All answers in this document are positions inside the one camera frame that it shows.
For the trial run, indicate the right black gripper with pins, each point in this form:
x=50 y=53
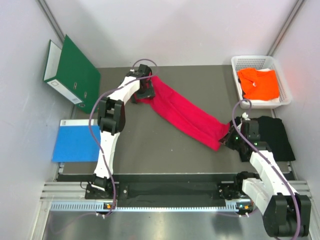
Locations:
x=229 y=144

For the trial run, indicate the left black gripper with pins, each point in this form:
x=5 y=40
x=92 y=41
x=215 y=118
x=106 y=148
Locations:
x=148 y=93

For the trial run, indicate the pink red t shirt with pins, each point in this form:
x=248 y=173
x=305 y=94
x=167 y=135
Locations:
x=185 y=116

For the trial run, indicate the black t shirt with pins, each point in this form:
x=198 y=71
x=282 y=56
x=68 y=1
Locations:
x=273 y=138

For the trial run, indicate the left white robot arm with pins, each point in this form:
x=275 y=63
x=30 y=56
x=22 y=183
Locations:
x=111 y=120

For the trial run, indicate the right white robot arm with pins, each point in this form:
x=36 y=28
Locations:
x=285 y=212

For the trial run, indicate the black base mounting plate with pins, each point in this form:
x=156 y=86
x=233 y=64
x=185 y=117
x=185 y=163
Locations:
x=165 y=190

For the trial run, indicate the orange t shirt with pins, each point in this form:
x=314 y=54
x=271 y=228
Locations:
x=260 y=85

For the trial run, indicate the white plastic basket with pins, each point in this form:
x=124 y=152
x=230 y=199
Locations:
x=262 y=63

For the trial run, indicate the green lever arch binder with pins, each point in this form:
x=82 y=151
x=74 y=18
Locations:
x=71 y=73

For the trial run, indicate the blue paper folder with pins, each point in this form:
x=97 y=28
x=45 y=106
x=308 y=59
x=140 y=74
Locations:
x=74 y=142

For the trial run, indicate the aluminium rail frame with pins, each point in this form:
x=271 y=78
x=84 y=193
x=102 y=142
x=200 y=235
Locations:
x=163 y=225

